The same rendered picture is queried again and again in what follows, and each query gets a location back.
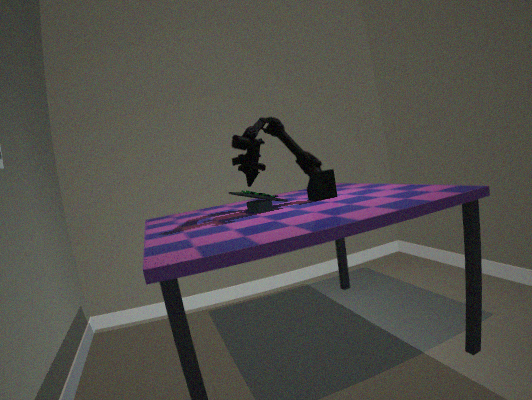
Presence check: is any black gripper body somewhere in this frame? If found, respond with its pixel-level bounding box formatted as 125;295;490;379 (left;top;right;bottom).
238;151;266;171

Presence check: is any grey-green switch panel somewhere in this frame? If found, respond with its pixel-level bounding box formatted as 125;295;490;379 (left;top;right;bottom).
229;190;288;213

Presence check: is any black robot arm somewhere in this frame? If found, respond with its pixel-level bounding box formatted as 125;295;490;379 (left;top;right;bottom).
231;117;322;177

